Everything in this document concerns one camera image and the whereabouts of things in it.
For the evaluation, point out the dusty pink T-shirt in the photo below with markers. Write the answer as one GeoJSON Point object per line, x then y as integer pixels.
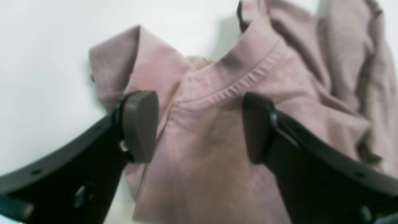
{"type": "Point", "coordinates": [334, 75]}

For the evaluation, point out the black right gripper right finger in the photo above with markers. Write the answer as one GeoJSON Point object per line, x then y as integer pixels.
{"type": "Point", "coordinates": [318, 184]}

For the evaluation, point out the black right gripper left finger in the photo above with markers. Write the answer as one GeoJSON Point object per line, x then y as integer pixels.
{"type": "Point", "coordinates": [77, 183]}

